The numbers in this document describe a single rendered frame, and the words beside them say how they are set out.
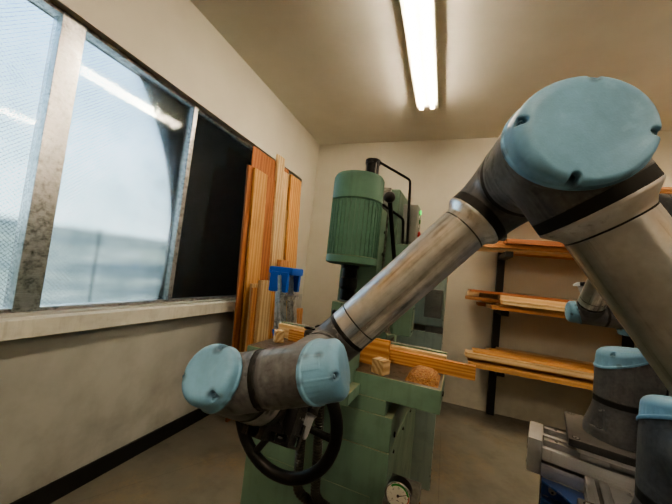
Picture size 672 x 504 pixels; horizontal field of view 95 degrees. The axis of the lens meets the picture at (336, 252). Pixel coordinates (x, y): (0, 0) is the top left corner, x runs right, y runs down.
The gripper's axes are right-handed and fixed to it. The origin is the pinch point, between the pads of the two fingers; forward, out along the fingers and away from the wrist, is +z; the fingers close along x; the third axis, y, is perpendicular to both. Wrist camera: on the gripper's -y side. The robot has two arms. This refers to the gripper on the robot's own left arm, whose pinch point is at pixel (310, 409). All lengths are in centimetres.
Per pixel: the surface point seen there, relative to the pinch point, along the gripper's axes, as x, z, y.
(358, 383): 3.0, 20.2, -11.1
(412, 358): 14.7, 31.3, -24.1
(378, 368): 7.7, 19.4, -16.0
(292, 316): -70, 98, -55
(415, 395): 18.2, 20.5, -11.7
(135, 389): -138, 80, 10
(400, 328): 7, 42, -37
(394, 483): 15.8, 24.7, 7.8
